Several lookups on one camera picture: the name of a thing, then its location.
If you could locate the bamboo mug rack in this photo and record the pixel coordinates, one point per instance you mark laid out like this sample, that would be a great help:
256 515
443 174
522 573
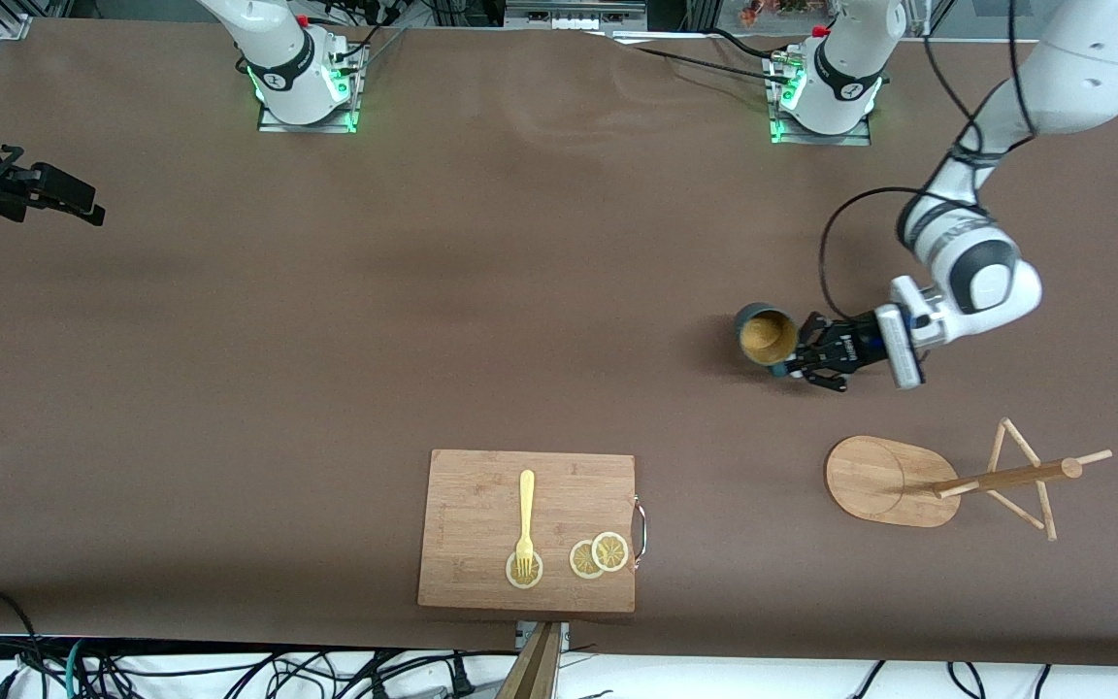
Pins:
879 481

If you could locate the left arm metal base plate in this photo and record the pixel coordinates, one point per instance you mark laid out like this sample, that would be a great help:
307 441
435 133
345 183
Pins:
821 139

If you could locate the white power strip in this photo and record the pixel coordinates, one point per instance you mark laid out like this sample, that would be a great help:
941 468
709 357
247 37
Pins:
569 15

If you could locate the brown table cover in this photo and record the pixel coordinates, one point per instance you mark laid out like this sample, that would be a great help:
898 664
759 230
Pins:
559 243

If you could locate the wooden post with bracket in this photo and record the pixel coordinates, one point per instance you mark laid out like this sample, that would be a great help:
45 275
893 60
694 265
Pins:
535 670

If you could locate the colourful small objects pile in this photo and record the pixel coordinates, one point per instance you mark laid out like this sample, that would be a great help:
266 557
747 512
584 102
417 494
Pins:
772 10

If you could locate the yellow plastic fork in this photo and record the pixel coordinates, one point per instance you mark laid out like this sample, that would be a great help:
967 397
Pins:
526 505

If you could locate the teal mug yellow inside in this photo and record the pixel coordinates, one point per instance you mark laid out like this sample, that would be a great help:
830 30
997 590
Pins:
768 335

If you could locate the lemon slice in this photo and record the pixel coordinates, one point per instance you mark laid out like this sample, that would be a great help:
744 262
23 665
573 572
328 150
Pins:
536 576
580 561
610 551

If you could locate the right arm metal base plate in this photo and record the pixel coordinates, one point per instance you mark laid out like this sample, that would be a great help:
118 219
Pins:
312 124

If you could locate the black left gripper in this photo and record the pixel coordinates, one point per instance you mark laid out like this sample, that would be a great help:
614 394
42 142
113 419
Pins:
848 348

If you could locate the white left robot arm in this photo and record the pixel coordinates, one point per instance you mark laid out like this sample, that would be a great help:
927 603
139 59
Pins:
976 262

